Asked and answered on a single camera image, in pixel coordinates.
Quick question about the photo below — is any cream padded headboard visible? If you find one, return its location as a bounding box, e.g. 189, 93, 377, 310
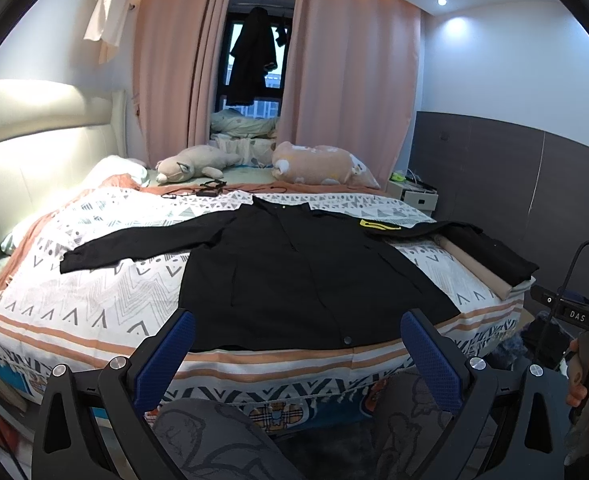
0, 79, 126, 243

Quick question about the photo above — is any pink curtain left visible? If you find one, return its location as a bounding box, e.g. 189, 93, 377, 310
133, 0, 229, 164

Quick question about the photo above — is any grey cat plush toy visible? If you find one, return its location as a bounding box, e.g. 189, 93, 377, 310
156, 145, 241, 184

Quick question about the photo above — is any pink curtain right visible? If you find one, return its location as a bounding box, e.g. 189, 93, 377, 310
277, 0, 421, 182

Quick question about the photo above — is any white cloth on air conditioner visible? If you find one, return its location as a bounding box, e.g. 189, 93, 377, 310
84, 0, 132, 64

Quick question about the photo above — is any white bedside table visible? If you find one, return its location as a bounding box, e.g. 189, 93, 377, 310
386, 180, 439, 216

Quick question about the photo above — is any folded black clothes stack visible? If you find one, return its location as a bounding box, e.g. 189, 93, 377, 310
438, 221, 540, 286

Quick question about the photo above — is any black charger with cable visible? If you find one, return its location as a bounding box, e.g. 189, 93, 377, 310
163, 179, 227, 200

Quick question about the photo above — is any black long-sleeve jacket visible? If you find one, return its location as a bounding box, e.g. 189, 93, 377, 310
60, 197, 459, 352

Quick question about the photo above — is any hanging dark coat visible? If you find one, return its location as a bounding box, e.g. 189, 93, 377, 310
226, 6, 290, 106

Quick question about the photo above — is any patterned white bed blanket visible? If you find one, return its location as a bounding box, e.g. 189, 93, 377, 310
0, 177, 526, 422

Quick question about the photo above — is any white pillow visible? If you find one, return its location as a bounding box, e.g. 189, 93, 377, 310
0, 155, 149, 255

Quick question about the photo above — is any pink plush pillow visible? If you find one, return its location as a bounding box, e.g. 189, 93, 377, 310
272, 142, 380, 188

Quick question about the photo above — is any pink curtain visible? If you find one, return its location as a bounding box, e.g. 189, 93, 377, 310
133, 0, 229, 164
277, 0, 421, 182

